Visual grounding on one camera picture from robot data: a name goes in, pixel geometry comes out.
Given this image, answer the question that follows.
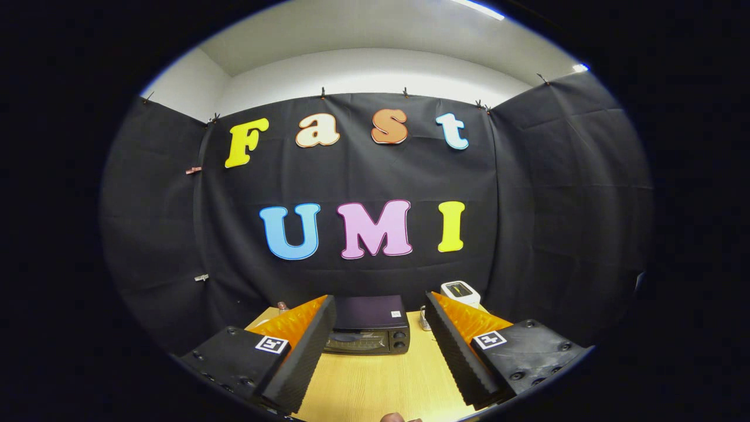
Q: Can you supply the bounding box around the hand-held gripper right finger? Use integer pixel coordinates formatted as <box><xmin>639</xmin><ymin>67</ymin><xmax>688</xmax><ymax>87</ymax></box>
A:
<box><xmin>424</xmin><ymin>291</ymin><xmax>591</xmax><ymax>410</ymax></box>

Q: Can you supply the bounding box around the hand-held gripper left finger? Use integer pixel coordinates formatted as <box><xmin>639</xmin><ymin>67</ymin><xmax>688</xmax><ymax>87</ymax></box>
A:
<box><xmin>179</xmin><ymin>295</ymin><xmax>338</xmax><ymax>414</ymax></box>

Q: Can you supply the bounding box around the black toaster oven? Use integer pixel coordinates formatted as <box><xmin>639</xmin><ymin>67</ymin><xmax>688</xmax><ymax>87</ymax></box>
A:
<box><xmin>323</xmin><ymin>295</ymin><xmax>411</xmax><ymax>356</ymax></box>

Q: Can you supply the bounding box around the white pop-up toaster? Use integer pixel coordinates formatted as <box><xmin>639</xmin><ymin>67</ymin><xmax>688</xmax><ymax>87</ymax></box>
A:
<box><xmin>441</xmin><ymin>281</ymin><xmax>481</xmax><ymax>309</ymax></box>

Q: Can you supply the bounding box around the long ceiling light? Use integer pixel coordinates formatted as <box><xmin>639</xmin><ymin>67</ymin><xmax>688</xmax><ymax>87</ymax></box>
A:
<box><xmin>451</xmin><ymin>0</ymin><xmax>506</xmax><ymax>21</ymax></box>

